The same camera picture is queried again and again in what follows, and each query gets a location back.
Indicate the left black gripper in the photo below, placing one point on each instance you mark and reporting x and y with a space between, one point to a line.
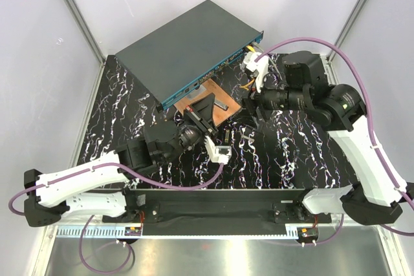
204 107

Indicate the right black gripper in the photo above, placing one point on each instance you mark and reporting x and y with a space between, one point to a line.
253 99

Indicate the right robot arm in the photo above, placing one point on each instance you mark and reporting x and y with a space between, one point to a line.
341 112

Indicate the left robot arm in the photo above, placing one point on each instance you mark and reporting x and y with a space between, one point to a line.
70 192

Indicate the small clear plug part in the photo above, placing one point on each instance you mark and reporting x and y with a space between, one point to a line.
250 139

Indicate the wooden board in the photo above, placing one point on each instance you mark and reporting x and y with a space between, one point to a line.
219 115

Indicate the small brass metal part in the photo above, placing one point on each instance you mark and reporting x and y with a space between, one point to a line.
227 136

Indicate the black marble pattern mat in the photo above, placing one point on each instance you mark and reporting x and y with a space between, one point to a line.
289 150

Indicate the grey metal bracket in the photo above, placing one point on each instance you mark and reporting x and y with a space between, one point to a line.
199 90

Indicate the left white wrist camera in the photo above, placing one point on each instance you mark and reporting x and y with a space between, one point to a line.
217 154

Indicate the teal network switch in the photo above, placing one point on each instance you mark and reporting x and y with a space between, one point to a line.
181 55

